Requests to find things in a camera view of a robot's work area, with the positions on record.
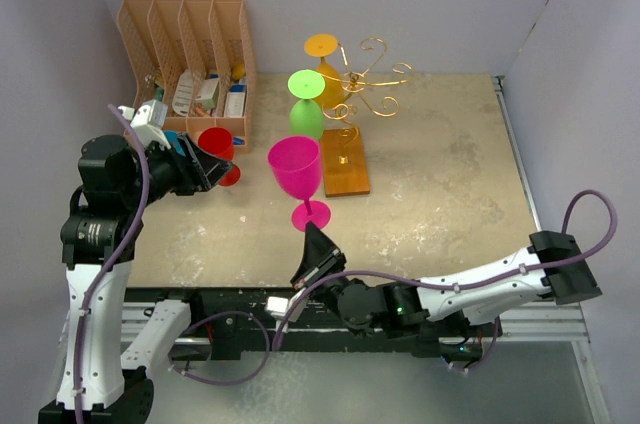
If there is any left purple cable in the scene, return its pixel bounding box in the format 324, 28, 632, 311
72, 103, 151, 424

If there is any red plastic wine glass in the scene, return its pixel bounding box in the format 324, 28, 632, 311
197, 127, 241, 187

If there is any peach plastic file organizer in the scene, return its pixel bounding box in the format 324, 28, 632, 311
116, 0, 258, 154

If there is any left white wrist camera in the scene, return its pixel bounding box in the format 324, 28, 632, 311
118, 99, 170, 149

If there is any gold wire glass rack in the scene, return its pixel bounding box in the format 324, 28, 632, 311
322, 36, 414, 145

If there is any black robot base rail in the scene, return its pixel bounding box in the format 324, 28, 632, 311
123, 284, 503, 365

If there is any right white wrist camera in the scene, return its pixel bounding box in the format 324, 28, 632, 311
265, 289, 308, 322

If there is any pink plastic wine glass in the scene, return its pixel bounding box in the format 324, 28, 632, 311
267, 135, 331, 232

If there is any white blister pack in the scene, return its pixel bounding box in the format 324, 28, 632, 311
171, 70, 193, 117

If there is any white blue box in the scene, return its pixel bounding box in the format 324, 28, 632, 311
223, 84, 247, 118

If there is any yellow object in organizer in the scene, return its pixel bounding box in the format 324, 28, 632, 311
231, 63, 246, 81

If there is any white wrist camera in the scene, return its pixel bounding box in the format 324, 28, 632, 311
118, 99, 170, 149
265, 289, 308, 322

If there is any blue plastic wine glass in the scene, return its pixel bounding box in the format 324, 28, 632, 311
164, 130, 185, 156

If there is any wooden rack base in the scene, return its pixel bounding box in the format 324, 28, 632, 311
319, 127, 371, 198

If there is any green plastic wine glass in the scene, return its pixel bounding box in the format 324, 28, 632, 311
287, 69, 325, 141

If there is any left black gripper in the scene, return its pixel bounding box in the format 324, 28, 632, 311
122, 131, 232, 210

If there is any aluminium frame rail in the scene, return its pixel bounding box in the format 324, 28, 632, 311
492, 74, 611, 424

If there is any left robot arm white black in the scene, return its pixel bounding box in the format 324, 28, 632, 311
37, 133, 233, 423

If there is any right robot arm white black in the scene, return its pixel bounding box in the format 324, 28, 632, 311
282, 224, 602, 338

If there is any orange plastic wine glass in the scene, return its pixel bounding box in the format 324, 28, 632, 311
304, 34, 344, 110

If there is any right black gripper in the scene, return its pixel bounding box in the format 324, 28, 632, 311
291, 222, 351, 314

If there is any white medicine box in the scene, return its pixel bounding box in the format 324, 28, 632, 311
195, 77, 219, 112

